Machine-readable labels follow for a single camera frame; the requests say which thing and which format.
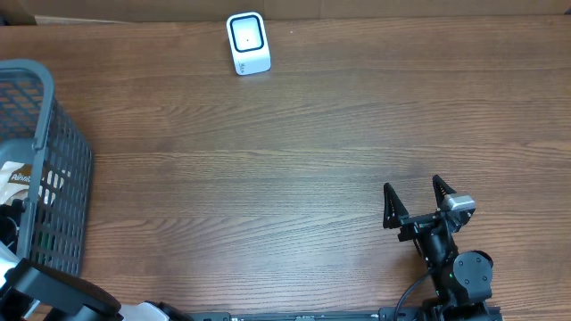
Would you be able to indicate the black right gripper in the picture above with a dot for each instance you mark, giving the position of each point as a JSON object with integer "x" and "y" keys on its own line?
{"x": 394, "y": 211}

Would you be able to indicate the brown snack pouch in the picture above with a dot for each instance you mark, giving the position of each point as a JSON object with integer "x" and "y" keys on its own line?
{"x": 15, "y": 183}

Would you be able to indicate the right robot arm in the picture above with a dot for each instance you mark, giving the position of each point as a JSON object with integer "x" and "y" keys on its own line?
{"x": 462, "y": 280}

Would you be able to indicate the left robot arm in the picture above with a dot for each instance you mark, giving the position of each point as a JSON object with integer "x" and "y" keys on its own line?
{"x": 49, "y": 273}

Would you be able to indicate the grey plastic mesh basket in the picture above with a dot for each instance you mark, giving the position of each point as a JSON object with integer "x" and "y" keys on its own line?
{"x": 36, "y": 130}

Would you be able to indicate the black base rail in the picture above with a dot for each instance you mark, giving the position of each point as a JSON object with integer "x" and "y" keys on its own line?
{"x": 290, "y": 316}

